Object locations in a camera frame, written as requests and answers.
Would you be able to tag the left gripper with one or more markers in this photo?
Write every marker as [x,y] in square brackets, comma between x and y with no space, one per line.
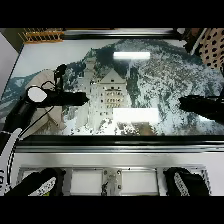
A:
[65,99]

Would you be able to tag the beige garment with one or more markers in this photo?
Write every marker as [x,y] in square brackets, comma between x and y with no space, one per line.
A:
[40,78]

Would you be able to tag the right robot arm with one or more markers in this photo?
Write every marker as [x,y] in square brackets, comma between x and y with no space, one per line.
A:
[204,105]

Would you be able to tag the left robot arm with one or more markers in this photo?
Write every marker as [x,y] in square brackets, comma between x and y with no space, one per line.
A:
[19,114]

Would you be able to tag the beige perforated basket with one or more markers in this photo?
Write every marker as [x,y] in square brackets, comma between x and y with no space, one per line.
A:
[213,46]

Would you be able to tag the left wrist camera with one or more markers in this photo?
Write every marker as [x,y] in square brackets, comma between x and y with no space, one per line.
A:
[60,70]

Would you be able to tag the silver frame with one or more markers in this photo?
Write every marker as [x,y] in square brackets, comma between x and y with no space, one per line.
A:
[133,149]

